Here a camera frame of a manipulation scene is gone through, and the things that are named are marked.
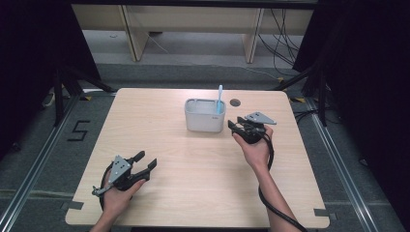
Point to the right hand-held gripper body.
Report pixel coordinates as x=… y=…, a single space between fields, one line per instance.
x=254 y=133

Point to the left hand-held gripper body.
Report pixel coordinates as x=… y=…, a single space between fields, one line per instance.
x=119 y=170

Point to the light blue toothbrush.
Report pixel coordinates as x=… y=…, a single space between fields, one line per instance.
x=219 y=101

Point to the white plastic container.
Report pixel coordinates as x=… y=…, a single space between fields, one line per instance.
x=203 y=121

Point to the person's right hand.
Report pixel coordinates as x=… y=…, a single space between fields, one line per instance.
x=257 y=153

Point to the person's left hand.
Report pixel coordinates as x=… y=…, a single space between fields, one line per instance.
x=116 y=201

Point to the black metal stand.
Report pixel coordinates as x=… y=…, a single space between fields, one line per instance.
x=322 y=96
x=58 y=96

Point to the beige wooden desk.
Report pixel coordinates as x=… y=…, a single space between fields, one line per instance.
x=193 y=17

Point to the black curtain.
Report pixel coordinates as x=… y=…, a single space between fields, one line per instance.
x=32 y=64
x=370 y=80

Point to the aluminium floor rail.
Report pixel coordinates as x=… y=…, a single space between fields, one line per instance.
x=341 y=174
x=35 y=161

